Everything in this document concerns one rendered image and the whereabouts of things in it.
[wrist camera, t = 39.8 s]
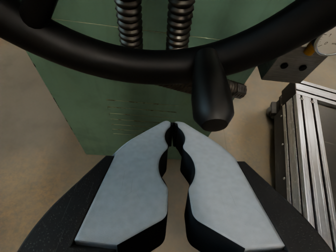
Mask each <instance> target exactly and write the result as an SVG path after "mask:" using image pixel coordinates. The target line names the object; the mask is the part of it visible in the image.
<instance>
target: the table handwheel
mask: <svg viewBox="0 0 336 252"><path fill-rule="evenodd" d="M57 3H58V0H0V38H2V39H4V40H5V41H7V42H9V43H11V44H13V45H15V46H17V47H19V48H21V49H23V50H25V51H28V52H30V53H32V54H34V55H36V56H38V57H41V58H43V59H46V60H48V61H50V62H53V63H55V64H58V65H61V66H63V67H66V68H69V69H72V70H75V71H78V72H81V73H85V74H88V75H92V76H96V77H99V78H104V79H109V80H113V81H119V82H126V83H133V84H144V85H177V84H188V83H192V81H193V71H194V64H195V55H196V53H197V52H198V51H199V50H200V49H203V48H213V49H215V50H216V51H217V53H218V57H219V60H220V62H221V64H222V66H223V69H224V72H225V75H226V76H229V75H233V74H236V73H239V72H242V71H245V70H248V69H251V68H254V67H257V66H259V65H262V64H264V63H267V62H269V61H272V60H274V59H276V58H278V57H280V56H283V55H285V54H287V53H289V52H291V51H293V50H295V49H297V48H299V47H301V46H303V45H305V44H307V43H308V42H310V41H312V40H314V39H316V38H317V37H319V36H321V35H323V34H324V33H326V32H328V31H330V30H331V29H333V28H334V27H336V0H295V1H294V2H292V3H291V4H289V5H288V6H286V7H285V8H283V9H282V10H280V11H279V12H277V13H275V14H274V15H272V16H270V17H269V18H267V19H265V20H263V21H262V22H260V23H258V24H256V25H254V26H252V27H250V28H248V29H246V30H244V31H241V32H239V33H237V34H235V35H232V36H229V37H227V38H224V39H221V40H218V41H215V42H211V43H208V44H204V45H200V46H195V47H189V48H182V49H171V50H149V49H138V48H131V47H125V46H120V45H116V44H112V43H108V42H105V41H101V40H98V39H95V38H92V37H90V36H87V35H84V34H82V33H80V32H77V31H75V30H73V29H70V28H68V27H66V26H64V25H62V24H60V23H58V22H56V21H54V20H53V19H51V18H52V16H53V13H54V10H55V8H56V5H57Z"/></svg>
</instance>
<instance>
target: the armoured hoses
mask: <svg viewBox="0 0 336 252"><path fill-rule="evenodd" d="M114 2H115V3H116V6H115V10H116V11H117V13H116V17H117V18H118V19H117V24H118V30H119V37H120V39H119V41H120V43H121V44H120V46H123V47H128V48H135V49H143V38H142V37H143V32H142V31H143V27H142V23H143V21H142V15H143V14H142V13H141V11H142V6H141V3H142V0H114ZM168 2H169V3H168V5H167V8H168V12H167V16H168V18H167V23H168V24H167V31H166V35H167V37H166V50H177V49H186V48H188V47H189V45H188V43H189V42H190V41H189V37H190V31H191V24H192V18H193V11H194V5H193V4H194V3H195V0H168ZM227 81H228V84H229V87H230V90H231V94H232V97H233V98H237V99H241V98H243V97H244V96H245V95H246V94H247V86H246V85H244V84H242V83H239V82H236V81H232V80H229V79H227ZM155 86H159V87H163V88H167V89H172V90H177V91H180V92H184V93H187V94H192V83H183V84H167V85H155Z"/></svg>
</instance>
